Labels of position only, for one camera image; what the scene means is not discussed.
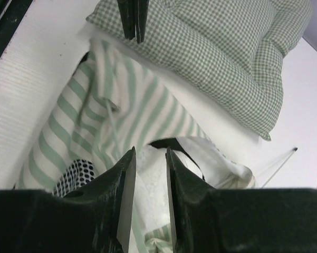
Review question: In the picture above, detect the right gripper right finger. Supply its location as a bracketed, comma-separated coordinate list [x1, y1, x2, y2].
[166, 150, 317, 252]

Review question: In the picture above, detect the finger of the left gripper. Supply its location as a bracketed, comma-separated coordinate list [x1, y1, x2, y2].
[136, 0, 149, 43]
[117, 0, 135, 40]

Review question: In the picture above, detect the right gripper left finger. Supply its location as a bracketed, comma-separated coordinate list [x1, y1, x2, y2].
[0, 149, 136, 252]

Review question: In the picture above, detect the green striped pet tent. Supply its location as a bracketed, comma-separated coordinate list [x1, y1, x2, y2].
[15, 39, 255, 252]

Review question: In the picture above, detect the white tent pole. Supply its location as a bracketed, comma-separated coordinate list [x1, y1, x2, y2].
[261, 147, 299, 188]
[106, 100, 121, 155]

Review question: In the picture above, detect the green checkered cushion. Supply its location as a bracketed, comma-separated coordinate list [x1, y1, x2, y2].
[87, 1, 313, 141]

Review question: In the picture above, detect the black mounting rail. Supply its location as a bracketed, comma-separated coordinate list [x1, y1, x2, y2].
[0, 0, 33, 59]

